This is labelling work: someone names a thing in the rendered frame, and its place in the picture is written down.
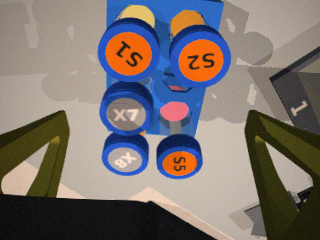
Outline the blue sample tube rack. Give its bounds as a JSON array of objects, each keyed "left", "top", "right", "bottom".
[{"left": 106, "top": 0, "right": 224, "bottom": 135}]

